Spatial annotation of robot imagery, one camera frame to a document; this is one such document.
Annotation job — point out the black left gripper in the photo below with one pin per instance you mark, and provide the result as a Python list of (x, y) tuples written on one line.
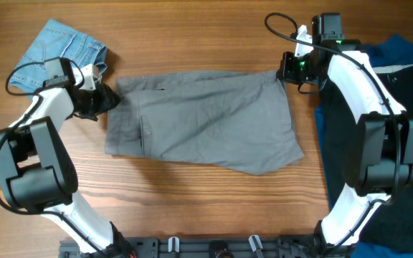
[(105, 99)]

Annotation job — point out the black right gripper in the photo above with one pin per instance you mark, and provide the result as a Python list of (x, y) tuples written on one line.
[(287, 69)]

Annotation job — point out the grey shorts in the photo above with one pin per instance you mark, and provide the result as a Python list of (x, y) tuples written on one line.
[(235, 120)]

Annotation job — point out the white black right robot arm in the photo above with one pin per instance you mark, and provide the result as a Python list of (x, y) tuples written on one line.
[(379, 161)]

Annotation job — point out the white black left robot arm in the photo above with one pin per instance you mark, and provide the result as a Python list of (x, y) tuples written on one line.
[(37, 175)]

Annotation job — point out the folded blue denim jeans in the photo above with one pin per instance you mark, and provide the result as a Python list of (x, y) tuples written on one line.
[(57, 40)]

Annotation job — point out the dark blue garment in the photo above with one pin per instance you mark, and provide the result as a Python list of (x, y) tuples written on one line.
[(395, 51)]

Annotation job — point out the black garment with mesh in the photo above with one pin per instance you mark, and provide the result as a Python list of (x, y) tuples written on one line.
[(389, 232)]

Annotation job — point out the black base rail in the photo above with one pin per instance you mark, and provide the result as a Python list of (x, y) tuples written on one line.
[(284, 246)]

